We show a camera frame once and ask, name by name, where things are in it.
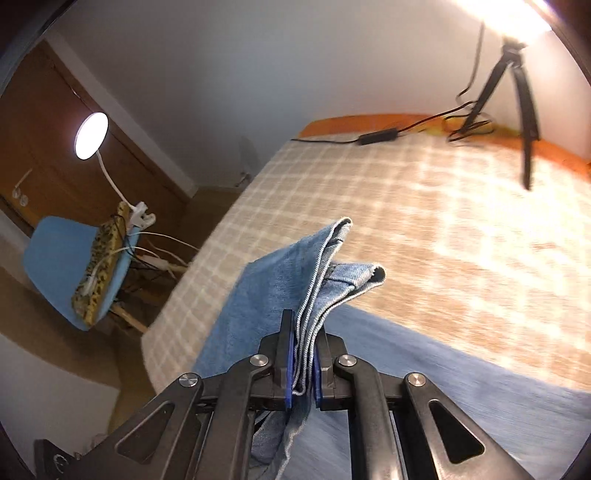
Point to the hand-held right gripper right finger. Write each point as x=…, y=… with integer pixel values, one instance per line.
x=317, y=383

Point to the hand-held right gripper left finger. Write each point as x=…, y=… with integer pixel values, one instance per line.
x=288, y=369

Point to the light blue denim pants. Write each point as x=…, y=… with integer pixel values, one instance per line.
x=268, y=295

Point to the white power strip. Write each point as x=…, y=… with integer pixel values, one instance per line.
x=161, y=264

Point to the beige checked blanket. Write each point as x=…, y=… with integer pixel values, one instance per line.
x=369, y=207

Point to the leopard print cushion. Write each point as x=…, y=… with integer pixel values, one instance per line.
x=99, y=272

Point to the orange mattress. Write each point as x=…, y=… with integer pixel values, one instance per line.
x=341, y=123

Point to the blue chair with wooden legs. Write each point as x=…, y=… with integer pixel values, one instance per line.
x=55, y=249

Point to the white gooseneck clip lamp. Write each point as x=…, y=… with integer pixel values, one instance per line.
x=91, y=136

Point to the black tripod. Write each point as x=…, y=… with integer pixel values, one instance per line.
x=526, y=110

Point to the wooden door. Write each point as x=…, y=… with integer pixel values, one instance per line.
x=46, y=115

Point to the small wall fitting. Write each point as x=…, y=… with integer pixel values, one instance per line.
x=245, y=177

